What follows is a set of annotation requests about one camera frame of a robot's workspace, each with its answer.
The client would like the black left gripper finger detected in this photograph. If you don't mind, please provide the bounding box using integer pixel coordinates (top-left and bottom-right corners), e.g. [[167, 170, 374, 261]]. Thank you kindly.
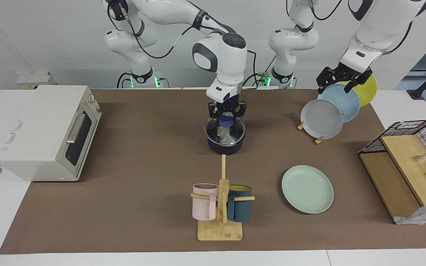
[[317, 66, 337, 95], [344, 70, 372, 93]]

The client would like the glass lid with blue knob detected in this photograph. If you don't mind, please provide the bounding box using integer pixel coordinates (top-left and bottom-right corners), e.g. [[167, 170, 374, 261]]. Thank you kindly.
[[204, 114, 247, 145]]

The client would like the yellow plate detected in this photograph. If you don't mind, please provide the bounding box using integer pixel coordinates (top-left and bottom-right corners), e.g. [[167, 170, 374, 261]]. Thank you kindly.
[[337, 74, 378, 108]]

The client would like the light blue plate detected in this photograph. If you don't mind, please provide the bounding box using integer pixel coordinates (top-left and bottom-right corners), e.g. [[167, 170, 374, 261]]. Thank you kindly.
[[317, 84, 361, 123]]

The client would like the grey plate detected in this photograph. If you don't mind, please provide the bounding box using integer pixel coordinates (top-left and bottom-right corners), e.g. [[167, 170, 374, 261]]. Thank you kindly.
[[301, 99, 344, 140]]

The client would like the wooden plate rack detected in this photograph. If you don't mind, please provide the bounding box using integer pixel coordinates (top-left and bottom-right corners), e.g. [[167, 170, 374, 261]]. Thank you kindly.
[[297, 111, 345, 144]]

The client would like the mint green plate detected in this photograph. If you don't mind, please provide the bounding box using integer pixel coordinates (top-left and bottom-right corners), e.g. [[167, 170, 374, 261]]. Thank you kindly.
[[281, 165, 334, 214]]

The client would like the light wooden shelf board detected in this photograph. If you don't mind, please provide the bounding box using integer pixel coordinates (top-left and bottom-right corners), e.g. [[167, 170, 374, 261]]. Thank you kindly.
[[380, 135, 426, 206]]

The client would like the pink mug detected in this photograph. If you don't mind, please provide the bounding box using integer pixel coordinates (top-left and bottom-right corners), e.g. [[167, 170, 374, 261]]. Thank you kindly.
[[192, 184, 219, 221]]

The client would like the dark teal mug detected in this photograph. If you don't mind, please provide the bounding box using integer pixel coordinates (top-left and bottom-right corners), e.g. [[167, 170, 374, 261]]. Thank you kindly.
[[227, 185, 252, 222]]

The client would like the brown table mat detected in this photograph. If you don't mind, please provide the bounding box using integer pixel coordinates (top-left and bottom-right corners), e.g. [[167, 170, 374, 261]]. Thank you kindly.
[[0, 89, 426, 255]]

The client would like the wooden mug tree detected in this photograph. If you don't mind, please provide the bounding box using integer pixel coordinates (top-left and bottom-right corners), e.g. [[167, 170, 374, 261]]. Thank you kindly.
[[190, 154, 255, 241]]

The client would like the cream toaster oven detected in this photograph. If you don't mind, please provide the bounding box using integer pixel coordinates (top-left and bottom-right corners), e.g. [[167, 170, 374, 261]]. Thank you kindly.
[[0, 85, 102, 182]]

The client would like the black left base cable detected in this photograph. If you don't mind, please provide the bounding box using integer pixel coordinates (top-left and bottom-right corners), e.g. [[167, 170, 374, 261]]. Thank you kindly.
[[242, 72, 273, 87]]

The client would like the black base cable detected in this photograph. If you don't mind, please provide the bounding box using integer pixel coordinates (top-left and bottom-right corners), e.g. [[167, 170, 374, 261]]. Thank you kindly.
[[242, 72, 273, 87], [116, 72, 132, 89]]

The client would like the dark blue pot, long handle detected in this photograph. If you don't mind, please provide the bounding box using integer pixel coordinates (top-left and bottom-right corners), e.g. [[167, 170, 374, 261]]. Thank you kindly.
[[207, 126, 246, 156]]

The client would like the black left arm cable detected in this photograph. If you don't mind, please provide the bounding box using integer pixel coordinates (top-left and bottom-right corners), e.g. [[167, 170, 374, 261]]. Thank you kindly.
[[309, 0, 415, 54]]

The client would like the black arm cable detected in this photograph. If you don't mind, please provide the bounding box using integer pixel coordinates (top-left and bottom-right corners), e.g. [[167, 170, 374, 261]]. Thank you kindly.
[[309, 0, 415, 54], [106, 0, 236, 59]]

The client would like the black wire basket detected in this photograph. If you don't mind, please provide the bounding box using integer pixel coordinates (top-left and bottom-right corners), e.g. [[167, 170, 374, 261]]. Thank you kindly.
[[358, 119, 426, 170]]

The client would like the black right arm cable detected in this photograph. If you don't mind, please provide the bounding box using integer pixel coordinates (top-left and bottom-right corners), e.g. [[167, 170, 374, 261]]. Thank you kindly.
[[106, 0, 236, 59]]

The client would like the black right base cable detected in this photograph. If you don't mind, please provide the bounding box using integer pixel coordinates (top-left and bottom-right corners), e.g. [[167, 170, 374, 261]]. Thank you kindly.
[[116, 72, 132, 89]]

